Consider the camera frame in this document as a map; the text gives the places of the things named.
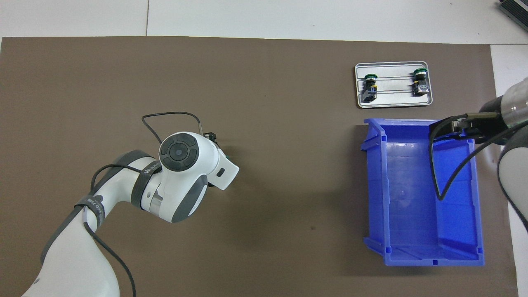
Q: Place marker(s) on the grey metal tray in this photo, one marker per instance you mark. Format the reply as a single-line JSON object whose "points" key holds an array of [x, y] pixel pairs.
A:
{"points": [[394, 99]]}

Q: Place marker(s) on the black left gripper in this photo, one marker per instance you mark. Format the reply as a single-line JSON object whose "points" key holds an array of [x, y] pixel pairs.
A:
{"points": [[211, 138]]}

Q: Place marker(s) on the grey ribbed device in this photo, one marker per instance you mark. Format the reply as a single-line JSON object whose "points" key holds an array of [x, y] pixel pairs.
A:
{"points": [[515, 8]]}

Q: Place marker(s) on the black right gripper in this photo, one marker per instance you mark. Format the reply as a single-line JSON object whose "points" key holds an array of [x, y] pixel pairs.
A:
{"points": [[495, 132]]}

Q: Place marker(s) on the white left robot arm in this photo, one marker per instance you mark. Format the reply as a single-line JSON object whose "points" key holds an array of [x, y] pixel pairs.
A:
{"points": [[177, 181]]}

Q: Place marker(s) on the green push button switch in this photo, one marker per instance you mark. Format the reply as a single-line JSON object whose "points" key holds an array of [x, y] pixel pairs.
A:
{"points": [[370, 93], [421, 87]]}

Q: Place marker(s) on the brown table mat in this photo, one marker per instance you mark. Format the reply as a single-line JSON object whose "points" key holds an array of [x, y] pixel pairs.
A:
{"points": [[268, 103]]}

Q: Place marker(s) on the blue plastic storage bin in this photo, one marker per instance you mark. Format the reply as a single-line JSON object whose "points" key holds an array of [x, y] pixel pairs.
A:
{"points": [[408, 198]]}

